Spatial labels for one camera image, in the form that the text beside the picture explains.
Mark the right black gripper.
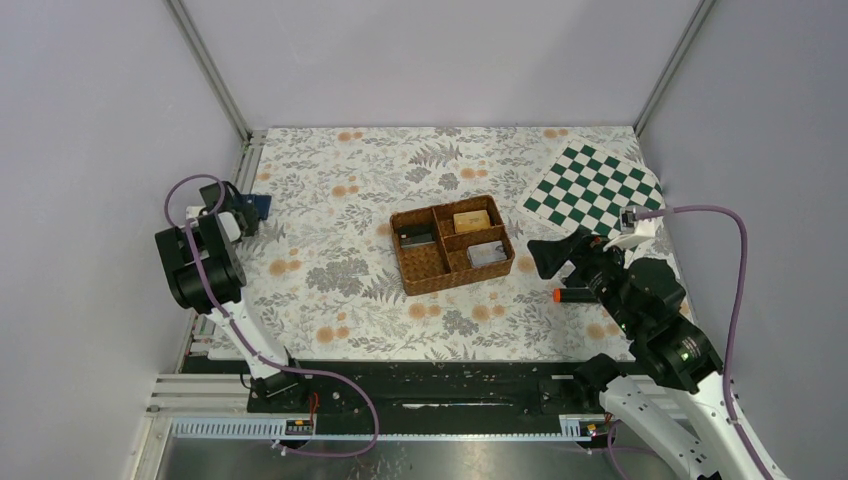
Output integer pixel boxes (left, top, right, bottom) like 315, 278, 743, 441
525, 225, 641, 334

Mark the blue leather card holder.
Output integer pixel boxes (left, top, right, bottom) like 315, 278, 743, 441
246, 194, 273, 221

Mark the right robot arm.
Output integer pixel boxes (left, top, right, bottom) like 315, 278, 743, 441
527, 228, 786, 479

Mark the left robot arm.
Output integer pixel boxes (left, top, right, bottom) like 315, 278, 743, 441
154, 174, 317, 411

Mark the grey card stack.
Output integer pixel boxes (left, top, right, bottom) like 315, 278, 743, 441
466, 240, 509, 268

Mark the tan card box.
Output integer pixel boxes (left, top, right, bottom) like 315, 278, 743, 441
453, 209, 492, 234

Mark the black marker orange cap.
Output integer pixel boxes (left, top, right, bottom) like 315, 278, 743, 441
553, 288, 598, 304

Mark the green white chessboard mat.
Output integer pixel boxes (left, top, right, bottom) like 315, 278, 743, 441
516, 137, 665, 238

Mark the woven wicker divided basket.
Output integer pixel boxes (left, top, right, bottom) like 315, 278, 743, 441
390, 195, 516, 296

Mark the floral table mat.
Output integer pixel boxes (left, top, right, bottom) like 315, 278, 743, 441
238, 127, 664, 361

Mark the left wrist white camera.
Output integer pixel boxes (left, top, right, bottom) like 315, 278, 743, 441
186, 206, 242, 243

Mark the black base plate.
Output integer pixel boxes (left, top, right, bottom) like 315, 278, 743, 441
180, 356, 637, 437

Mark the aluminium frame rail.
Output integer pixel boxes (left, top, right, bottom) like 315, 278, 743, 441
144, 129, 319, 439

